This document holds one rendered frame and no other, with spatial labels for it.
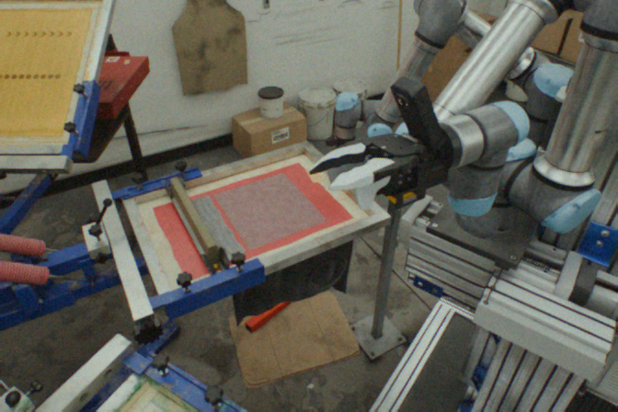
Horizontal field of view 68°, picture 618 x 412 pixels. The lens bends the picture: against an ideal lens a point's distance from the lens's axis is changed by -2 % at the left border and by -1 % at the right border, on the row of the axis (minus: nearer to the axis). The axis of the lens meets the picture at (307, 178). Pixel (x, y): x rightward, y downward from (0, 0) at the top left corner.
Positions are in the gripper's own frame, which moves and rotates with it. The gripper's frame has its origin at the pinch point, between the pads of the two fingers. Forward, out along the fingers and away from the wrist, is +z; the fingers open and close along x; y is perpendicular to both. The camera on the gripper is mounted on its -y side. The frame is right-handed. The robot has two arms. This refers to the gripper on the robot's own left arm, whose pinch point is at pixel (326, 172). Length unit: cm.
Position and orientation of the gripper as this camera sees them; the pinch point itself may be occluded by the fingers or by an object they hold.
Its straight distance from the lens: 58.9
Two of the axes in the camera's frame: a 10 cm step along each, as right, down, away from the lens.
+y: 0.7, 8.7, 4.8
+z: -8.7, 2.9, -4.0
